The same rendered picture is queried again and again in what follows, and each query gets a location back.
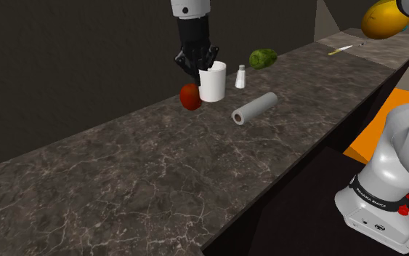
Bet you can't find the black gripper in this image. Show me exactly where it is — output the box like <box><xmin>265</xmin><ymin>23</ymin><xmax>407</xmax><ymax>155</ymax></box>
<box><xmin>174</xmin><ymin>15</ymin><xmax>222</xmax><ymax>87</ymax></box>

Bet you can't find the white cup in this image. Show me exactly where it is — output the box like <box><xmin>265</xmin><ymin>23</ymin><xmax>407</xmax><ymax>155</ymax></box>
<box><xmin>198</xmin><ymin>60</ymin><xmax>227</xmax><ymax>103</ymax></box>

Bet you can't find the red apple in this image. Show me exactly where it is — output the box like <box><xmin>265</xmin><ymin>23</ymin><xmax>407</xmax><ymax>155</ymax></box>
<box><xmin>179</xmin><ymin>83</ymin><xmax>203</xmax><ymax>111</ymax></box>

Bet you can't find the white salt shaker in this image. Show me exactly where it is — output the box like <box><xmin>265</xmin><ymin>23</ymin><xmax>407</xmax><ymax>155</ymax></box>
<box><xmin>235</xmin><ymin>64</ymin><xmax>247</xmax><ymax>89</ymax></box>

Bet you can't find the green round fruit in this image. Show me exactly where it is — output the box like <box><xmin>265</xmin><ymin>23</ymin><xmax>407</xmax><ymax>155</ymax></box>
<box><xmin>248</xmin><ymin>48</ymin><xmax>279</xmax><ymax>71</ymax></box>

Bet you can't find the grey paper towel roll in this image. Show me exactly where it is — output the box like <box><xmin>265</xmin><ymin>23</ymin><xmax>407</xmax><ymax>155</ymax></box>
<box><xmin>231</xmin><ymin>92</ymin><xmax>280</xmax><ymax>127</ymax></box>

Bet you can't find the yellow oval ball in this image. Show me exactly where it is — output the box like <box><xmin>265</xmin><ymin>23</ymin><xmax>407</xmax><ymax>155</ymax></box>
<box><xmin>360</xmin><ymin>0</ymin><xmax>409</xmax><ymax>41</ymax></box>

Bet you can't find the yellow handled knife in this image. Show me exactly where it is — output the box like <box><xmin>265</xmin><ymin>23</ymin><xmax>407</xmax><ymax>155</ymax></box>
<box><xmin>327</xmin><ymin>44</ymin><xmax>354</xmax><ymax>56</ymax></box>

